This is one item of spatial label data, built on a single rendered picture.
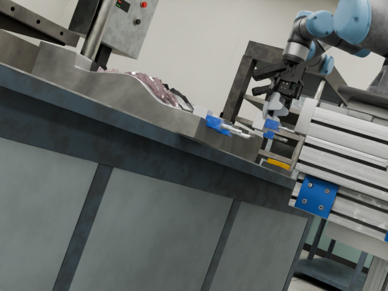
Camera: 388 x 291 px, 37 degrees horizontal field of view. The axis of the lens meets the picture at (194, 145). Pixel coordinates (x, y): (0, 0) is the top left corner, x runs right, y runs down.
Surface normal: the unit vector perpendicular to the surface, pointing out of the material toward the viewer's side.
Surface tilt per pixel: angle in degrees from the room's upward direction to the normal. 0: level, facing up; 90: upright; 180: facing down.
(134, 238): 90
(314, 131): 90
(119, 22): 90
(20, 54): 90
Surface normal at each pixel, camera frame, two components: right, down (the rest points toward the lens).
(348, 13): -0.94, -0.22
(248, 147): 0.77, 0.28
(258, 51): -0.41, -0.16
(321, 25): 0.21, 0.02
